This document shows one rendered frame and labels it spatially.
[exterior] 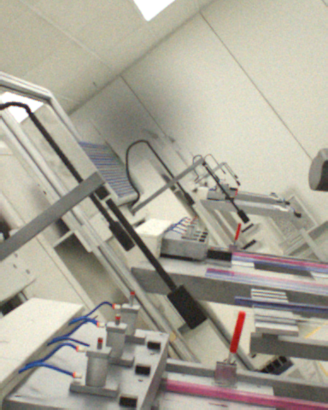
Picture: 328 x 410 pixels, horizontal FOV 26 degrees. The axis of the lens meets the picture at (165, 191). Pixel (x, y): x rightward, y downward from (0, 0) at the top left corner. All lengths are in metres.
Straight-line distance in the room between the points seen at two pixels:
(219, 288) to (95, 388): 1.09
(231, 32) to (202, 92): 0.78
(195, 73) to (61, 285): 6.78
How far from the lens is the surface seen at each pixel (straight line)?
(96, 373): 0.76
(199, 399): 0.98
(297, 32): 8.60
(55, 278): 1.88
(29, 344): 0.85
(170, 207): 5.38
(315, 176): 1.18
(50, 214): 0.75
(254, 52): 8.54
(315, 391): 1.08
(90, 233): 1.80
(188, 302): 0.74
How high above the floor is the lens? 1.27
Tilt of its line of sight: 2 degrees up
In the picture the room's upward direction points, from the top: 37 degrees counter-clockwise
